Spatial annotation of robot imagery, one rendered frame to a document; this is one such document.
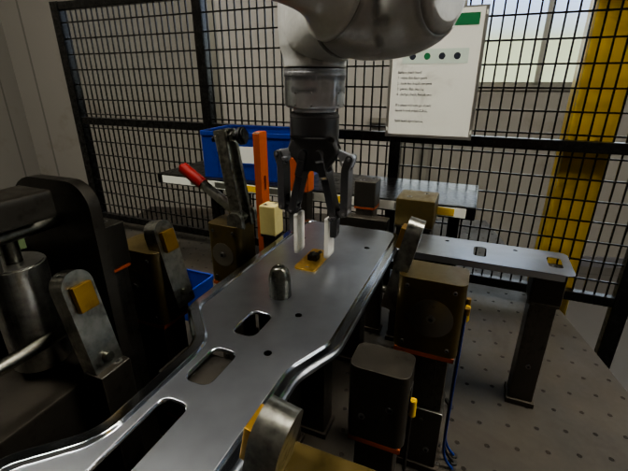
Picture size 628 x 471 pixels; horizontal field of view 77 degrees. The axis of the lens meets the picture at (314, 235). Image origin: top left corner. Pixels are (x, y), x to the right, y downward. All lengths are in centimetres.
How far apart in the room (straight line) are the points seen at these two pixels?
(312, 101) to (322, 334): 31
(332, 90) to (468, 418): 64
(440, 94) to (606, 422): 79
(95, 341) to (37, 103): 340
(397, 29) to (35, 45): 348
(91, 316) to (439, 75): 94
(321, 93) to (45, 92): 331
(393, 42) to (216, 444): 41
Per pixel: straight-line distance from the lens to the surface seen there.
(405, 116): 113
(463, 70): 111
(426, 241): 79
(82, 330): 50
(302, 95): 58
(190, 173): 75
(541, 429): 90
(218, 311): 56
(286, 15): 58
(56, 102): 373
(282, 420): 26
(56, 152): 383
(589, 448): 91
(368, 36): 44
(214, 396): 43
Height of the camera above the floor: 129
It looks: 22 degrees down
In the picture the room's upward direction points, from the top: straight up
